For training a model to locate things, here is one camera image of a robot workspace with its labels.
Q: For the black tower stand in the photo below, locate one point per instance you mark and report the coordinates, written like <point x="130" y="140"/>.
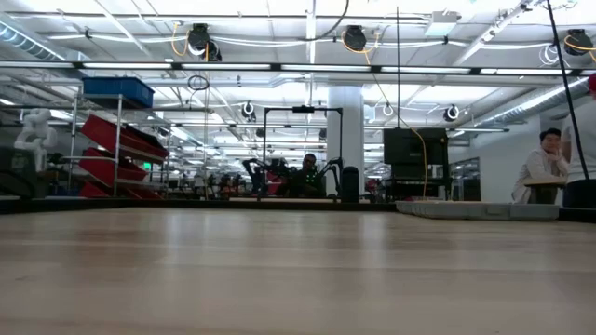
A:
<point x="350" y="183"/>

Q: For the small black ceiling reel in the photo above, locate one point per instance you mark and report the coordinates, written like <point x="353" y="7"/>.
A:
<point x="248" y="111"/>
<point x="451" y="113"/>

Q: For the white building column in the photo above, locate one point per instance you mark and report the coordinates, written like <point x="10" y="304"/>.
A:
<point x="344" y="121"/>

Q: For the long ceiling light strip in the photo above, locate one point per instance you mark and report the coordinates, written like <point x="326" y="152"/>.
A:
<point x="223" y="66"/>

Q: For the blue storage bin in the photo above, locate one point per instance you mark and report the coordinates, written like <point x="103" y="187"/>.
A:
<point x="116" y="88"/>

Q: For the wooden desk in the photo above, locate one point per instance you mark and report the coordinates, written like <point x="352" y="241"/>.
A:
<point x="545" y="182"/>

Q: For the distant black robot arms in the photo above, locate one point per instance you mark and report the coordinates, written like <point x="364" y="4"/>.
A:
<point x="253" y="172"/>

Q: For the thin black slanted pole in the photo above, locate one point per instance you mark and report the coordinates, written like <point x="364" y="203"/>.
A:
<point x="568" y="93"/>

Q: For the black monitor on stand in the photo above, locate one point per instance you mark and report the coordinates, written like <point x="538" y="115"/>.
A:
<point x="410" y="146"/>

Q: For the shelf rack red bins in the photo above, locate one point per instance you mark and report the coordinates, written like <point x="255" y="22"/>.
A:
<point x="107" y="135"/>

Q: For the thin black vertical pole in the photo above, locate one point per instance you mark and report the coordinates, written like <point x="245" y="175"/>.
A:
<point x="398" y="70"/>

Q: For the white robot figure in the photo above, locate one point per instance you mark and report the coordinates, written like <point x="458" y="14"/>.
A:
<point x="37" y="135"/>

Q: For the black distant rig frame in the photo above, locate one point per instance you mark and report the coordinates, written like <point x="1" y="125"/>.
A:
<point x="303" y="110"/>

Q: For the black metal table frame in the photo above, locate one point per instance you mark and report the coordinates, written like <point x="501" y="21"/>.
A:
<point x="93" y="205"/>

